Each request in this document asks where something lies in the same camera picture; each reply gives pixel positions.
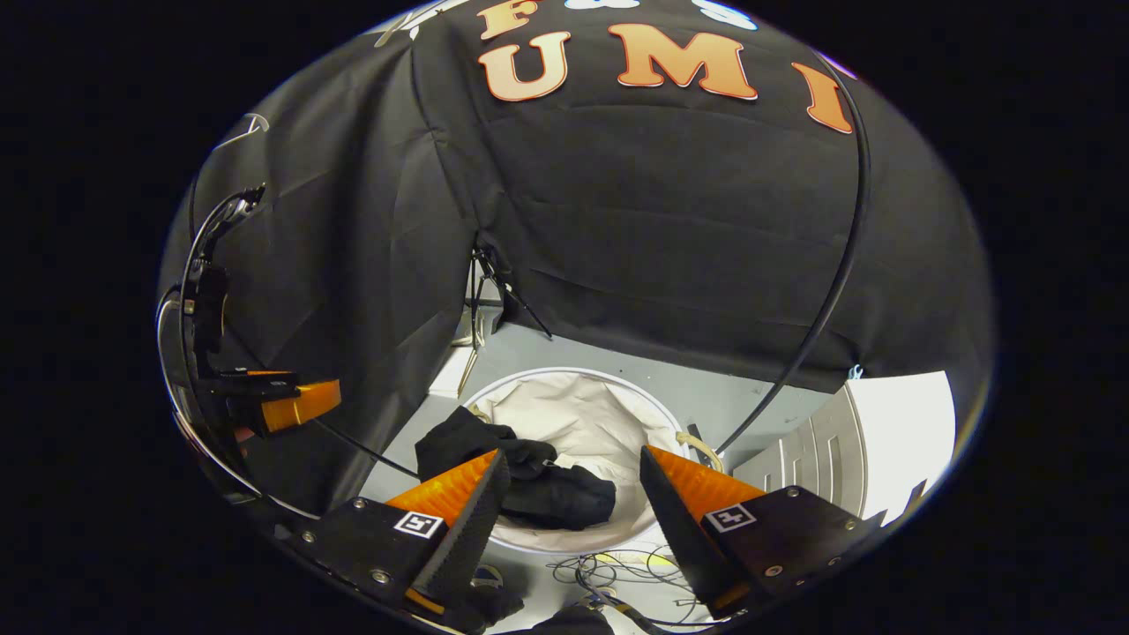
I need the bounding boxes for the black backdrop stand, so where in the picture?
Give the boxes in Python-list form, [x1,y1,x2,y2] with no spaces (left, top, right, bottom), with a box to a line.
[467,245,555,376]

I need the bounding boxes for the black backdrop cloth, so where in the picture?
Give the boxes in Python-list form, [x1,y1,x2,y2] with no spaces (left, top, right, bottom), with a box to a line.
[159,0,998,521]

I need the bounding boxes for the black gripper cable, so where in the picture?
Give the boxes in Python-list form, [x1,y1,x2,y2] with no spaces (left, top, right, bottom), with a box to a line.
[179,183,267,292]

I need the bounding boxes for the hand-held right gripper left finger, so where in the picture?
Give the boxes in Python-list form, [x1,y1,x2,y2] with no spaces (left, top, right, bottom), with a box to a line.
[291,448,512,618]

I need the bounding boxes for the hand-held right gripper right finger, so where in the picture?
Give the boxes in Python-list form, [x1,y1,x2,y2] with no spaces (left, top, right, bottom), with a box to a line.
[639,444,887,618]

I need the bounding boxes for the white board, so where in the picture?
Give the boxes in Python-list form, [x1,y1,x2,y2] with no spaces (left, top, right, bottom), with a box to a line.
[847,370,958,521]

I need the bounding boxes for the black clothes rack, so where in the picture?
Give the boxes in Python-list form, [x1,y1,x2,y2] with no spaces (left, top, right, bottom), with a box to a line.
[309,53,874,482]

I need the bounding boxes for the white round laundry hamper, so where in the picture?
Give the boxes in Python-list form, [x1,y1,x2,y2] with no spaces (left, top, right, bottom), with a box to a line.
[459,366,726,558]

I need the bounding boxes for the black knit jacket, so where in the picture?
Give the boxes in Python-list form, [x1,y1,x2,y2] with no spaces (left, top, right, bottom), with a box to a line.
[415,406,618,532]

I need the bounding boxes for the thin floor cables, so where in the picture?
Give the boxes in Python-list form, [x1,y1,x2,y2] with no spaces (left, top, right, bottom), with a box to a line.
[547,545,708,629]

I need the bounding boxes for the grey ribbed panel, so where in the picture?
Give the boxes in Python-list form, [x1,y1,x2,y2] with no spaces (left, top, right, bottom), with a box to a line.
[732,384,870,521]

